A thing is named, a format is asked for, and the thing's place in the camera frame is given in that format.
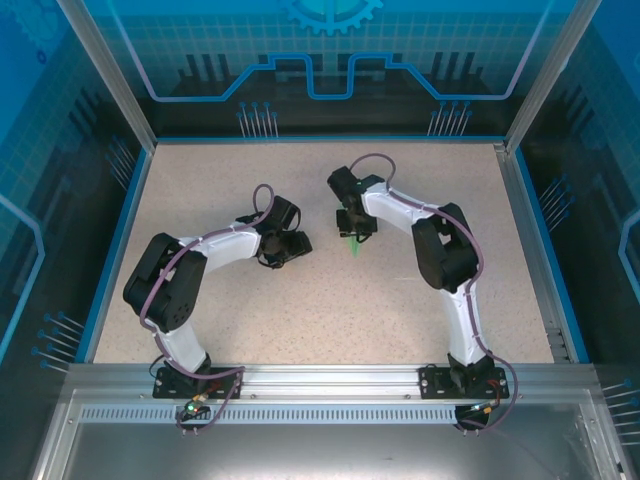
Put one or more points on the grey sheet metal cover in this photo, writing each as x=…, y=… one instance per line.
x=300, y=455

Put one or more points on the aluminium side rail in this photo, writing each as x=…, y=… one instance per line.
x=518, y=200

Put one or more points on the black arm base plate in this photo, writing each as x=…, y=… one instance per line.
x=162, y=384
x=432, y=382

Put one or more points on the aluminium base beam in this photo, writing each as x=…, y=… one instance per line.
x=330, y=380

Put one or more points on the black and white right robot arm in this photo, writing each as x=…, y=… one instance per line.
x=445, y=255

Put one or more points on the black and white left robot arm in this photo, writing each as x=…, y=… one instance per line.
x=160, y=290

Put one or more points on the blue printed enclosure panel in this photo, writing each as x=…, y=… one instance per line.
x=600, y=150
x=40, y=150
x=320, y=50

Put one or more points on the light green paper sheet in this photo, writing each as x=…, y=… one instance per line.
x=354, y=248

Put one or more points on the aluminium frame post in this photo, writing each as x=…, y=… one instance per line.
x=111, y=75
x=548, y=75

